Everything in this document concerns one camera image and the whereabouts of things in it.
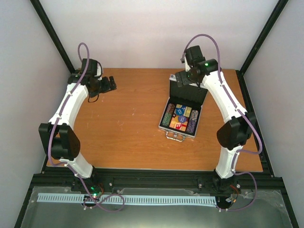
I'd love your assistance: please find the blue playing card deck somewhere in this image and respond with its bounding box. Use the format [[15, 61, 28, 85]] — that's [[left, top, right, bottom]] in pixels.
[[176, 104, 192, 118]]

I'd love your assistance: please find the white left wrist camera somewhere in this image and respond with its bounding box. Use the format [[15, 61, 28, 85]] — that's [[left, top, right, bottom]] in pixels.
[[95, 62, 103, 79]]

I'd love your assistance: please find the aluminium poker case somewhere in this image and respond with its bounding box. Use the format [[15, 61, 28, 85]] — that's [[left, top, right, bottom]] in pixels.
[[159, 74, 208, 142]]

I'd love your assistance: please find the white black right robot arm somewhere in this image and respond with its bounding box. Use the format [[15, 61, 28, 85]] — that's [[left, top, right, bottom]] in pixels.
[[175, 46, 256, 192]]

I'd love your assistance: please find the blue dealer button stack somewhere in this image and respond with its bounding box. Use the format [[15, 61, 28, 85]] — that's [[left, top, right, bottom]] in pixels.
[[174, 106, 185, 116]]

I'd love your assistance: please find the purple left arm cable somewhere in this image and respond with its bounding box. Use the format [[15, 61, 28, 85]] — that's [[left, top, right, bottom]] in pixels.
[[47, 42, 126, 212]]

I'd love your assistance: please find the brown poker chip stack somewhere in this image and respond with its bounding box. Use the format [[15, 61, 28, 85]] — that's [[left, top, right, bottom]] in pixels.
[[166, 103, 175, 115]]

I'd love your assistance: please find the grey poker chip stack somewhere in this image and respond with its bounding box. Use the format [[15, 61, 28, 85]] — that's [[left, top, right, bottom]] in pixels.
[[190, 110, 199, 122]]

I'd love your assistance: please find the red playing card deck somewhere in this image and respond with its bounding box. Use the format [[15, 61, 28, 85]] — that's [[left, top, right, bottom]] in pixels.
[[169, 118, 188, 132]]

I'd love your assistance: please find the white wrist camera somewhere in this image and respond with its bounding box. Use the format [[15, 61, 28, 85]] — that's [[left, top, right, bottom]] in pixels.
[[95, 62, 103, 79], [180, 53, 190, 72]]

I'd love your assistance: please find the green poker chip stack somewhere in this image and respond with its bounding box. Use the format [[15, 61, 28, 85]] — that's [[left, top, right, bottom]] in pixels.
[[161, 113, 172, 127]]

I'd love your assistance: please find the light blue cable duct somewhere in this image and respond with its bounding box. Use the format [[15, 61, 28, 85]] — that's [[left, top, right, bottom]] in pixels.
[[37, 193, 217, 207]]

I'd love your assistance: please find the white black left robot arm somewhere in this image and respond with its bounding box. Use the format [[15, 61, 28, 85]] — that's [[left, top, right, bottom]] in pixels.
[[38, 58, 117, 191]]

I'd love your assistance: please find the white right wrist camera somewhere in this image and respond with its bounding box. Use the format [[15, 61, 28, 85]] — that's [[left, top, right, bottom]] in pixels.
[[180, 53, 190, 72]]

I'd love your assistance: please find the purple dealer button disc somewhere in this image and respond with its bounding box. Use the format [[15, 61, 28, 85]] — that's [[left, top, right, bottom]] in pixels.
[[178, 115, 188, 123]]

